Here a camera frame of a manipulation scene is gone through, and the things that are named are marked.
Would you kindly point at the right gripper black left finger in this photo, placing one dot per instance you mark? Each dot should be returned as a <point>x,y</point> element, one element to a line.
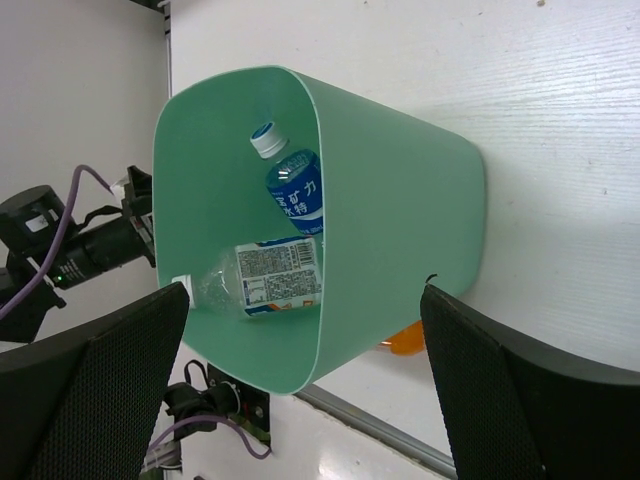
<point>83,404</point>

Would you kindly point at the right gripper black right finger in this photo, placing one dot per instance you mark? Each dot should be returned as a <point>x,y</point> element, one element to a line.
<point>515,407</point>

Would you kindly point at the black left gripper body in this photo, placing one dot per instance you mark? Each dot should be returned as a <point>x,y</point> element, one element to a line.
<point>109,237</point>

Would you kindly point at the orange juice bottle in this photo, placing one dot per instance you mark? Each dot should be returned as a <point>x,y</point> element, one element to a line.
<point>407,342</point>

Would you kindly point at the white orange label clear bottle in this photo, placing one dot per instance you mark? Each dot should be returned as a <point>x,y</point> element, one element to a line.
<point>259,278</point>

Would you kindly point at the blue label clear bottle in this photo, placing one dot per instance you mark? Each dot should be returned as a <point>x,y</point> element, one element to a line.
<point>293,179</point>

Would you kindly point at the green plastic bin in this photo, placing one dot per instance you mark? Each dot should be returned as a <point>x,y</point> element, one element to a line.
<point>403,199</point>

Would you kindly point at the aluminium table edge rail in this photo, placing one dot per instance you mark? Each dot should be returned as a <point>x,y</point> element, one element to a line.
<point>379,430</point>

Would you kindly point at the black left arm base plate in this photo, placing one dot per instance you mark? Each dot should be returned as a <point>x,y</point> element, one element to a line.
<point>207,391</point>

